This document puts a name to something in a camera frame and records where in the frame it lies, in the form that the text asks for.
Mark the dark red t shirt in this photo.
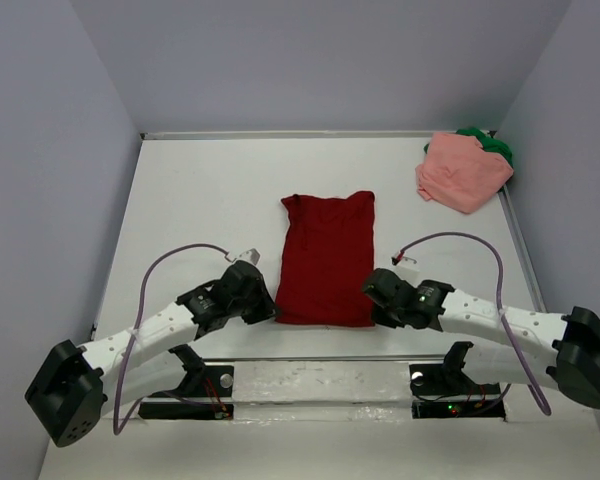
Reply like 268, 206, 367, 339
275, 191, 375, 328

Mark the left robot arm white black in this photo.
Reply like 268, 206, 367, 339
25, 260, 277, 448

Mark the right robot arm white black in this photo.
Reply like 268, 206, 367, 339
362, 269, 600, 410

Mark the pink t shirt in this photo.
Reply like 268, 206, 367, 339
415, 132, 514, 214

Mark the green t shirt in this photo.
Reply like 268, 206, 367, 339
456, 126, 513, 166

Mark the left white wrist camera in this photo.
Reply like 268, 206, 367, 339
225, 248, 261, 266

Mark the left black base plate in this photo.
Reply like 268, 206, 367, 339
137, 363, 235, 421

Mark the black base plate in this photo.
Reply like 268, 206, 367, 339
409, 363, 506, 420
137, 363, 235, 421

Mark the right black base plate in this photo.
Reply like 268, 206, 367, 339
409, 363, 506, 420

